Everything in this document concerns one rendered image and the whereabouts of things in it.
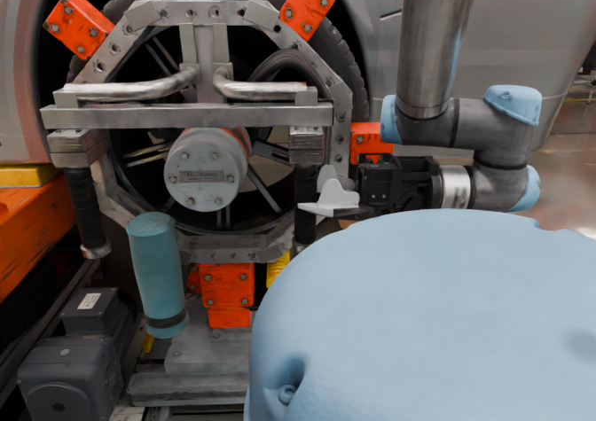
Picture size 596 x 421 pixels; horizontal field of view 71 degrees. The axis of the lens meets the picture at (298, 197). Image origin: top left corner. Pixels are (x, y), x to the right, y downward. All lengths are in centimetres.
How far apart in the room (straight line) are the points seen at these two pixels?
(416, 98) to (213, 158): 33
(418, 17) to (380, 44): 54
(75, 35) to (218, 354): 86
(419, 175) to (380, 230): 49
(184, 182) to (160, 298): 27
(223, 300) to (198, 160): 42
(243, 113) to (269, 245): 40
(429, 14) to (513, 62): 68
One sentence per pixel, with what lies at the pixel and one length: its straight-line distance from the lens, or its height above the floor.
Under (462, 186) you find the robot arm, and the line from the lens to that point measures 66.
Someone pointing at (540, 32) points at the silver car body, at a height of 105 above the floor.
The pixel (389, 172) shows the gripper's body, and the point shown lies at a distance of 62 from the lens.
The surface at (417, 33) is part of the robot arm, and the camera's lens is 51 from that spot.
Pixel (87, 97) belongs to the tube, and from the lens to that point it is 67.
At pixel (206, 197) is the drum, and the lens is 72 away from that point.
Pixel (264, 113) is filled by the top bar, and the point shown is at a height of 97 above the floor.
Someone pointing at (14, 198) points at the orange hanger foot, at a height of 68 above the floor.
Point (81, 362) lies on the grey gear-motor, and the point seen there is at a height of 41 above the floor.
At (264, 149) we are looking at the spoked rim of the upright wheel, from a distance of 95.
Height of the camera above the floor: 112
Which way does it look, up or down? 25 degrees down
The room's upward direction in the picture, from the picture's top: straight up
